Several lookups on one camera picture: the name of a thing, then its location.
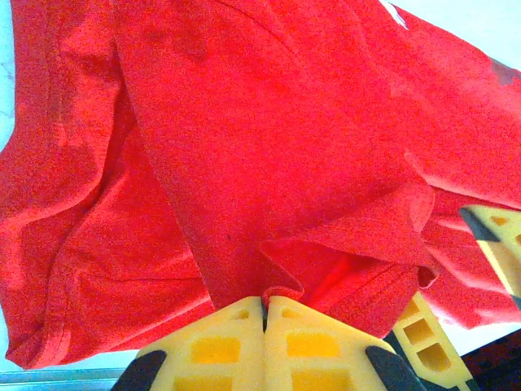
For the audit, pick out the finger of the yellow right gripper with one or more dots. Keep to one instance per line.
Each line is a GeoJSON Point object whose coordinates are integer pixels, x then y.
{"type": "Point", "coordinates": [504, 252]}
{"type": "Point", "coordinates": [403, 338]}

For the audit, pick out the red t-shirt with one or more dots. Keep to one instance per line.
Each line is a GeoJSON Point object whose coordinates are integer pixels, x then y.
{"type": "Point", "coordinates": [244, 142]}

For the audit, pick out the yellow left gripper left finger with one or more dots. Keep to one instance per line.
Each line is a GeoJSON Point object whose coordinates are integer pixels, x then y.
{"type": "Point", "coordinates": [248, 354]}

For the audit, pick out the wide aluminium base rail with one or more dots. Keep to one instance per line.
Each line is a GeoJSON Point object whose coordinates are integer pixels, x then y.
{"type": "Point", "coordinates": [61, 380]}

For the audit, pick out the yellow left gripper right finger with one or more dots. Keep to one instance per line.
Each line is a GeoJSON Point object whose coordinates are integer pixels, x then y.
{"type": "Point", "coordinates": [278, 354]}

